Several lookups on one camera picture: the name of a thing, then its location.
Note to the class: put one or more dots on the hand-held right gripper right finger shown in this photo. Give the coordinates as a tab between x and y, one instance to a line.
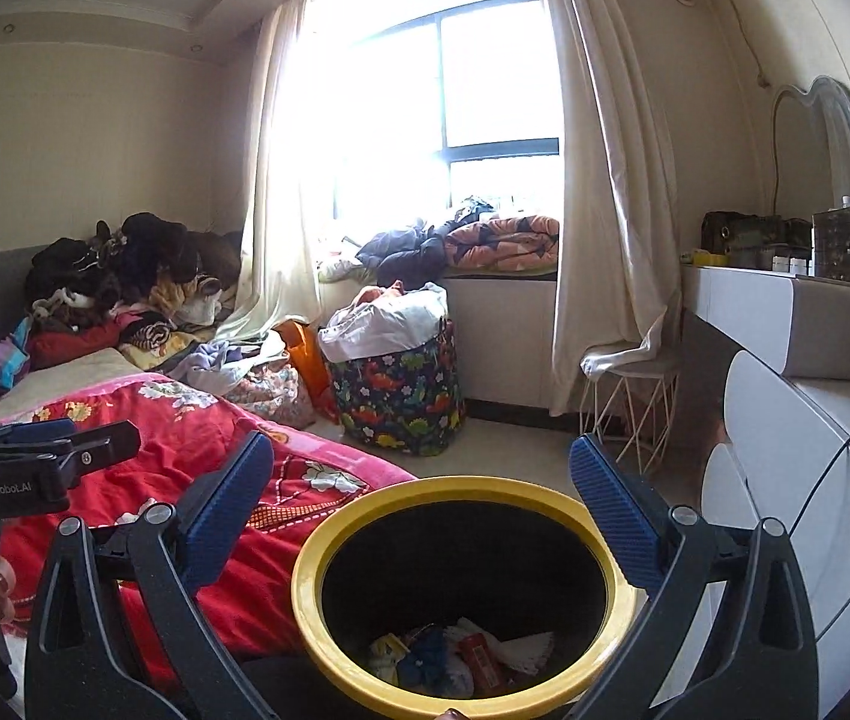
608	506

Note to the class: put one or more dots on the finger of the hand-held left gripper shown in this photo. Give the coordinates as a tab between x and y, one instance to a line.
31	431
106	446

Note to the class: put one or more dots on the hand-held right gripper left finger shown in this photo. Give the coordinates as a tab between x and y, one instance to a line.
230	506

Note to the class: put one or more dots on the yellow rim black trash bin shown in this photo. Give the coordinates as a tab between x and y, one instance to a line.
462	562

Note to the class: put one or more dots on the white pleated paper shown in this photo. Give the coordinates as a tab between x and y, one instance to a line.
530	652

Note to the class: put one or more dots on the red snack packet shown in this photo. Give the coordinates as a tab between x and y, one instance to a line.
481	660

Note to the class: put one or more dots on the yellow snack packet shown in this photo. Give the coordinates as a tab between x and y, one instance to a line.
389	652

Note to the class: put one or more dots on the white plastic bag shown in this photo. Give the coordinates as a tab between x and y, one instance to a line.
458	671

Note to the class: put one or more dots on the blue plastic bag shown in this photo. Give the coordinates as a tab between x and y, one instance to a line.
425	652

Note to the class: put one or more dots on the person's left hand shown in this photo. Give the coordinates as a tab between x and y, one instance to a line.
3	592

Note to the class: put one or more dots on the beige bed sheet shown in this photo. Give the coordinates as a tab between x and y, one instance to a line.
50	386

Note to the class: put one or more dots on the red floral blanket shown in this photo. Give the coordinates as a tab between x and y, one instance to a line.
245	600

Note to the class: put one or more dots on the red garment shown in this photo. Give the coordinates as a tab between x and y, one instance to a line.
72	345

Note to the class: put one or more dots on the floral fabric bag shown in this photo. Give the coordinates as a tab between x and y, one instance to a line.
275	397

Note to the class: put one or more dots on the lavender white garment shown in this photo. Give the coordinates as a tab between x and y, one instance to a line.
222	364

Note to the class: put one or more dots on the orange bag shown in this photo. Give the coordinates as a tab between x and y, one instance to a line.
305	367

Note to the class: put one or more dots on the white dressing table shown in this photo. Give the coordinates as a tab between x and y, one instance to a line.
769	405

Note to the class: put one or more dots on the pile of clothes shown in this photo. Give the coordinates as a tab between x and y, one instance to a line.
155	255

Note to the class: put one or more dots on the dinosaur print laundry basket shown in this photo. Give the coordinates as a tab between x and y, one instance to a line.
402	397

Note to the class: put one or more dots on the white cloth bundle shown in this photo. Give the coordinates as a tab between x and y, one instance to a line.
387	330

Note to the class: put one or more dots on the orange pink garment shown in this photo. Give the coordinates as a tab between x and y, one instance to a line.
376	294

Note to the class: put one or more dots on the white pillow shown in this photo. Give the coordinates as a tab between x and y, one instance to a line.
338	270

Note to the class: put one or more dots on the small yellow object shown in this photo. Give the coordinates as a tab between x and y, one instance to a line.
706	259

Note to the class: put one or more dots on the orange patterned quilt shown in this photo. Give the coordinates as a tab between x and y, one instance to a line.
507	244

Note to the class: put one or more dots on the cream curtain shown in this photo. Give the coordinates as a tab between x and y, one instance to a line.
612	202
275	202

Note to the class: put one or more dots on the dark handbag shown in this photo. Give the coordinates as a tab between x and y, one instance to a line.
747	236

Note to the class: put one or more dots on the window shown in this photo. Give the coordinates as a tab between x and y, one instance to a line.
440	105

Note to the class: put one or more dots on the wavy frame mirror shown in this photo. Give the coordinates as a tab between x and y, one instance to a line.
814	150

